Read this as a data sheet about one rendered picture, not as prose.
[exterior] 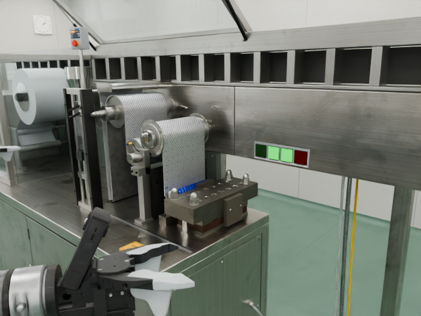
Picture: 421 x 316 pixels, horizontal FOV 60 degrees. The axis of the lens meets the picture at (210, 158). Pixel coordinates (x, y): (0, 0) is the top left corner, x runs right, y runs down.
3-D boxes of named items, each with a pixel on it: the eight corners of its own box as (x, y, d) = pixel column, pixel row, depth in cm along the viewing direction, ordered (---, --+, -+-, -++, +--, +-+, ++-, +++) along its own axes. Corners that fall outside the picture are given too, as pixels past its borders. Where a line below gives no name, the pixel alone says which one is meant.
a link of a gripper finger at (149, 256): (168, 268, 67) (126, 288, 60) (166, 237, 66) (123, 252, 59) (180, 273, 65) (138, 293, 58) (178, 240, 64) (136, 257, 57)
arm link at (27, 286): (20, 260, 55) (4, 283, 47) (54, 256, 56) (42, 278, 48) (26, 307, 56) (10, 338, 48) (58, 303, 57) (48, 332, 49)
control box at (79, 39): (68, 49, 173) (66, 27, 171) (79, 49, 179) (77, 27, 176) (79, 48, 170) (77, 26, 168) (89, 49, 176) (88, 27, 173)
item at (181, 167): (164, 196, 147) (161, 151, 143) (204, 182, 164) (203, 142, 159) (165, 196, 147) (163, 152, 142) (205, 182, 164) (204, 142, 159)
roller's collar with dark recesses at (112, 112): (99, 120, 159) (98, 105, 157) (112, 118, 163) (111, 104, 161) (108, 121, 154) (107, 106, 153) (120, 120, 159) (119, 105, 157)
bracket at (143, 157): (133, 222, 153) (128, 150, 145) (145, 217, 157) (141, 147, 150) (141, 225, 149) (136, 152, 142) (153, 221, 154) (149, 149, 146)
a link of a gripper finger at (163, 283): (197, 315, 50) (140, 305, 54) (195, 274, 50) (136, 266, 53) (187, 328, 48) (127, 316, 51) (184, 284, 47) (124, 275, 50)
